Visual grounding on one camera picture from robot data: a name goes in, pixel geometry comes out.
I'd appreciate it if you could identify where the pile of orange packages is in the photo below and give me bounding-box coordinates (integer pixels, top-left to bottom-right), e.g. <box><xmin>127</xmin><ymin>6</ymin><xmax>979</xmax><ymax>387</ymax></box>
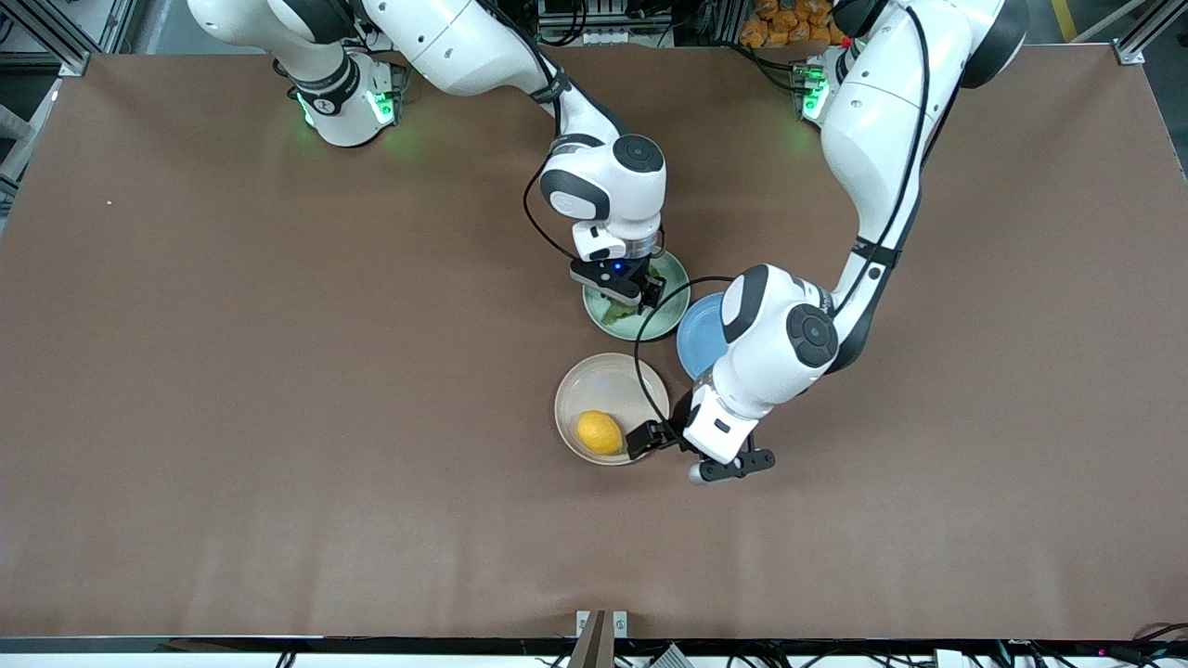
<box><xmin>740</xmin><ymin>0</ymin><xmax>847</xmax><ymax>49</ymax></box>

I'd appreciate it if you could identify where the aluminium frame side post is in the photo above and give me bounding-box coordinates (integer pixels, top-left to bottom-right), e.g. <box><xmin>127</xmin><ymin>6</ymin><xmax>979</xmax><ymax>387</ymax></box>
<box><xmin>0</xmin><ymin>79</ymin><xmax>64</xmax><ymax>219</ymax></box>

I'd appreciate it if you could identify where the brown wooden post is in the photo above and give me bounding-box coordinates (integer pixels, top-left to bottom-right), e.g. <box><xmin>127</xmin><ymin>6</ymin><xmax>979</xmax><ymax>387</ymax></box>
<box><xmin>568</xmin><ymin>610</ymin><xmax>613</xmax><ymax>668</ymax></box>

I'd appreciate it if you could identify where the pale pink plate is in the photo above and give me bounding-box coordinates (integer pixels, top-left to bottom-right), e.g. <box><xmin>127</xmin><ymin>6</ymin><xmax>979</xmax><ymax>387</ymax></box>
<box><xmin>554</xmin><ymin>353</ymin><xmax>670</xmax><ymax>466</ymax></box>

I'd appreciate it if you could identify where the aluminium frame corner profile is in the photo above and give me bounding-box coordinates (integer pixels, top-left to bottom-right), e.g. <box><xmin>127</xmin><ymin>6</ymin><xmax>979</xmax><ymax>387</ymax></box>
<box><xmin>1114</xmin><ymin>0</ymin><xmax>1188</xmax><ymax>66</ymax></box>
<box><xmin>0</xmin><ymin>0</ymin><xmax>140</xmax><ymax>77</ymax></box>

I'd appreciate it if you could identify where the yellow lemon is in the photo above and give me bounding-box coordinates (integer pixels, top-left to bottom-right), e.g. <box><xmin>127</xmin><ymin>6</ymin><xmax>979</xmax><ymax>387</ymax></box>
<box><xmin>576</xmin><ymin>410</ymin><xmax>625</xmax><ymax>456</ymax></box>

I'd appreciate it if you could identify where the green lettuce leaf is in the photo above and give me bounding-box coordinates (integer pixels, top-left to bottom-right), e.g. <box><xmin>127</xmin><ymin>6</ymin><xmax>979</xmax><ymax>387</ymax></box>
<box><xmin>599</xmin><ymin>264</ymin><xmax>667</xmax><ymax>328</ymax></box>

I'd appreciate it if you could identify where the blue plate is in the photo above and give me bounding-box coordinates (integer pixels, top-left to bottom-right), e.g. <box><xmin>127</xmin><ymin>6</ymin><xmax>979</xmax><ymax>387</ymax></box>
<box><xmin>676</xmin><ymin>292</ymin><xmax>734</xmax><ymax>381</ymax></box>

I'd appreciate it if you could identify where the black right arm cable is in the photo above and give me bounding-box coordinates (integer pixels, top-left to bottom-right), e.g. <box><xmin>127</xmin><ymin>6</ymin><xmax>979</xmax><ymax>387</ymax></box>
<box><xmin>497</xmin><ymin>0</ymin><xmax>586</xmax><ymax>265</ymax></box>

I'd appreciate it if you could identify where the light green plate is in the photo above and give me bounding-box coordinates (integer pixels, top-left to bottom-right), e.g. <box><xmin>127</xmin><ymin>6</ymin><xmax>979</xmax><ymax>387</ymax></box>
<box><xmin>582</xmin><ymin>249</ymin><xmax>691</xmax><ymax>342</ymax></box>

